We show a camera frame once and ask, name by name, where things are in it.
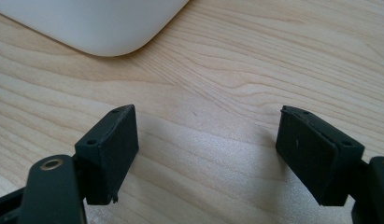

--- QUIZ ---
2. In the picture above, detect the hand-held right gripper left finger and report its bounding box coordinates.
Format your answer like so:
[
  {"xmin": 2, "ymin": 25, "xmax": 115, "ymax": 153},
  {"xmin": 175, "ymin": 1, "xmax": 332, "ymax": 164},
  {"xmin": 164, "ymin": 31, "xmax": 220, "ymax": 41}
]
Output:
[{"xmin": 73, "ymin": 104, "xmax": 140, "ymax": 206}]

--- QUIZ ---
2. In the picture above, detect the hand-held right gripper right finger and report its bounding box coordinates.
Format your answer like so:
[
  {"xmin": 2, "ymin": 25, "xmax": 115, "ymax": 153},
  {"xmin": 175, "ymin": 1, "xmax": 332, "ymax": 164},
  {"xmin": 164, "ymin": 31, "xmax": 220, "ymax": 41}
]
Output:
[{"xmin": 275, "ymin": 105, "xmax": 366, "ymax": 207}]

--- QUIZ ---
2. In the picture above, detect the white plastic storage bin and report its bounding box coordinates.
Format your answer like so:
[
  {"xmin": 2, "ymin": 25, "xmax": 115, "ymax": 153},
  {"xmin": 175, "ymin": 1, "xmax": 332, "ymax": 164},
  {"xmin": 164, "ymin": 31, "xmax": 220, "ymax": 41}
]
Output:
[{"xmin": 0, "ymin": 0, "xmax": 191, "ymax": 58}]

